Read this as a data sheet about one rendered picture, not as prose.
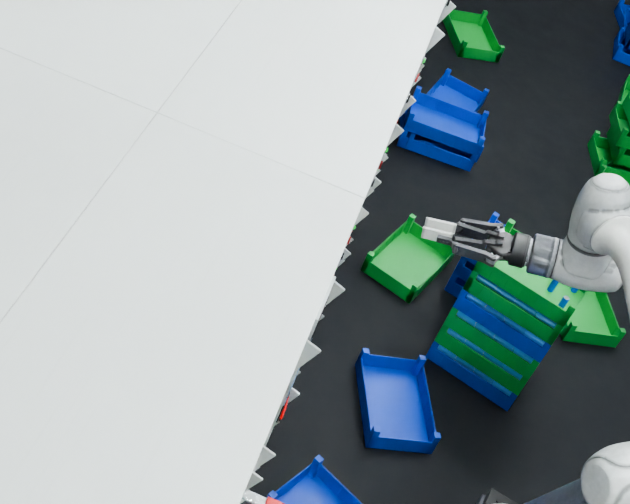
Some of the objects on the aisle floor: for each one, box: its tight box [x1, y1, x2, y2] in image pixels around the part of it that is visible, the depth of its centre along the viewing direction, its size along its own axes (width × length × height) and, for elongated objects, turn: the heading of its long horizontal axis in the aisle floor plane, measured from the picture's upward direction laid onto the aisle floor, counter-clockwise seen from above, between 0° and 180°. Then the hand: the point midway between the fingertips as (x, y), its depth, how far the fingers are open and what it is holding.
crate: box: [360, 214, 455, 304], centre depth 349 cm, size 30×20×8 cm
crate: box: [560, 291, 626, 348], centre depth 357 cm, size 30×20×8 cm
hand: (438, 230), depth 232 cm, fingers open, 3 cm apart
